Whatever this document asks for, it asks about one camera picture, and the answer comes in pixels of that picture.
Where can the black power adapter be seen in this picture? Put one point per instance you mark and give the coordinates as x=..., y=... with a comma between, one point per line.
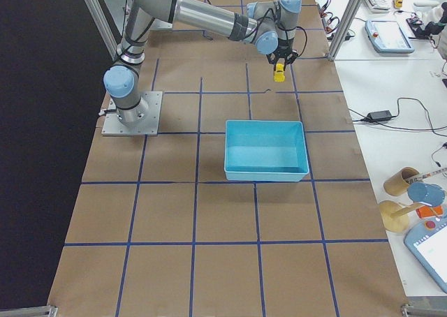
x=377, y=116

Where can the small yellow toy on desk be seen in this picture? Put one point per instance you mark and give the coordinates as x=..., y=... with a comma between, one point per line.
x=398, y=4

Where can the aluminium side frame post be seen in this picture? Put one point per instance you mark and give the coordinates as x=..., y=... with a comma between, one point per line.
x=342, y=30

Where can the yellow beetle toy car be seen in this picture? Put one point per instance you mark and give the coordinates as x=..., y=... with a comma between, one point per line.
x=279, y=75

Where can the light blue plastic bin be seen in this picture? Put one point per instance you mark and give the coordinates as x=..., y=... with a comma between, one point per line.
x=265, y=151

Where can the far blue teach pendant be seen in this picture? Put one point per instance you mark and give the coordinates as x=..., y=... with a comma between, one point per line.
x=387, y=37

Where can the near blue teach pendant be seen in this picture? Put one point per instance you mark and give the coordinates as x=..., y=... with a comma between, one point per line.
x=427, y=242

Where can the cardboard tube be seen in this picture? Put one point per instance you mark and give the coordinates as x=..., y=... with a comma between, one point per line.
x=397, y=184

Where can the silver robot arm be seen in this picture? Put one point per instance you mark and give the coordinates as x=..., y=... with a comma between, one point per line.
x=270, y=26

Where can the aluminium corner bracket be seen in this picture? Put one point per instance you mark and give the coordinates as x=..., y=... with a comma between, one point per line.
x=409, y=311
x=44, y=311

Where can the aluminium corner bracket left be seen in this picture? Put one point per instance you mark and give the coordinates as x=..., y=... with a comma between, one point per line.
x=44, y=311

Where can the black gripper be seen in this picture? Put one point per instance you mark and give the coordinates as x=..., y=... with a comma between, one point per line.
x=281, y=58

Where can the white keyboard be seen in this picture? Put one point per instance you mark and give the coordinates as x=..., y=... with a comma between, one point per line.
x=377, y=6

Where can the blue teach pendant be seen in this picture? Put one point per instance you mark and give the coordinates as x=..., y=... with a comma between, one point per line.
x=427, y=242
x=387, y=37

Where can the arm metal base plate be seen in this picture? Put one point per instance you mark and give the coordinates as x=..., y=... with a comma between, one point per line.
x=159, y=25
x=142, y=120

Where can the aluminium corner bracket right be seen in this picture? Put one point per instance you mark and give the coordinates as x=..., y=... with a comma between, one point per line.
x=409, y=311

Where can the orange small object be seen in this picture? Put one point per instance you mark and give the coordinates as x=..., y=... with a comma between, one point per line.
x=427, y=212

